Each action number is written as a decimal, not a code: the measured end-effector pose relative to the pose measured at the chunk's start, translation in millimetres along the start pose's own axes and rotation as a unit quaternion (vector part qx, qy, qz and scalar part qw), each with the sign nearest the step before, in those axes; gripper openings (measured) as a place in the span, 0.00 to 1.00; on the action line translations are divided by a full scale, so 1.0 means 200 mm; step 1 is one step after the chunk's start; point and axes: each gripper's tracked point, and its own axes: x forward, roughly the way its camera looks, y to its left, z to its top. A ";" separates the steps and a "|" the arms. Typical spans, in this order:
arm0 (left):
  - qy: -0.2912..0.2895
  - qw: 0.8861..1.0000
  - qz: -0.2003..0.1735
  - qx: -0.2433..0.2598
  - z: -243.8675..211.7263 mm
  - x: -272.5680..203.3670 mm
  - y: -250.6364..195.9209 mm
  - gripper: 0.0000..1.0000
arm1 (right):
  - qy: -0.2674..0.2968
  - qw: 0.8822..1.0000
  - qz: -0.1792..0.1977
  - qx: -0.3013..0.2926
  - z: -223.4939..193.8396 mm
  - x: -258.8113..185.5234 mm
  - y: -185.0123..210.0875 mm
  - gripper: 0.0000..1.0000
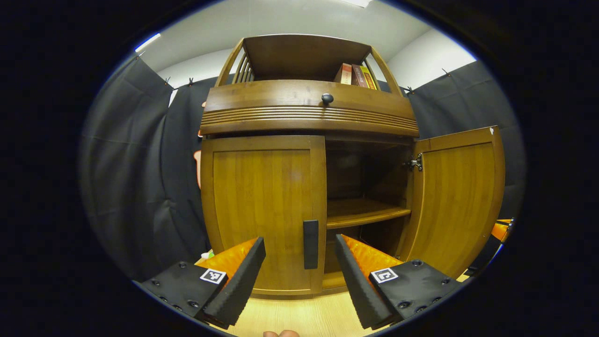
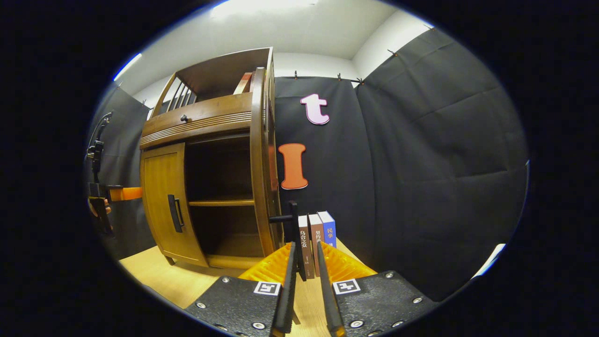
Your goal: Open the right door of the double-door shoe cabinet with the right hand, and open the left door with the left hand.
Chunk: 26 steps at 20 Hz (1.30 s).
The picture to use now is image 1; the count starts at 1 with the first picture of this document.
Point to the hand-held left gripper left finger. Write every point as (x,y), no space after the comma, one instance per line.
(245,276)

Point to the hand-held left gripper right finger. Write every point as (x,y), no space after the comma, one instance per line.
(355,281)

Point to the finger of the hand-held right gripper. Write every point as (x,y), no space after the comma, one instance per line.
(500,230)

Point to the wooden shoe cabinet door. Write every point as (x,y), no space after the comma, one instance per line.
(458,201)
(262,201)

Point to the wooden double-door shoe cabinet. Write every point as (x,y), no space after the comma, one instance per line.
(304,117)

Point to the metal door hinge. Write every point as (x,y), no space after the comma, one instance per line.
(415,163)

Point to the wooden cabinet drawer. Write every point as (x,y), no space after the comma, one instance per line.
(281,93)

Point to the green plush toy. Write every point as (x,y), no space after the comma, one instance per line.
(208,255)

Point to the wooden inner shelf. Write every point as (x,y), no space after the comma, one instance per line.
(360,213)

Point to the black backdrop cloth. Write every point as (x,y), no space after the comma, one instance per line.
(131,178)

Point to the black drawer knob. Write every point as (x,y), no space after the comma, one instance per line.
(327,98)

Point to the yellow book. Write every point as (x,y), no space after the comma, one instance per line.
(368,78)

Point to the brown book with red spine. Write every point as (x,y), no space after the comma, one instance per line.
(358,76)

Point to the small ceiling light panel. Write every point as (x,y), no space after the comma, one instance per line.
(147,42)

